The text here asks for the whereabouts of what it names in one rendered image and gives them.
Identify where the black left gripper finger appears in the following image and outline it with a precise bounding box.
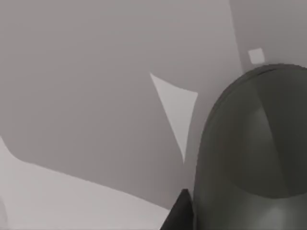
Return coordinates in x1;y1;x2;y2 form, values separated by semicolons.
159;188;198;230

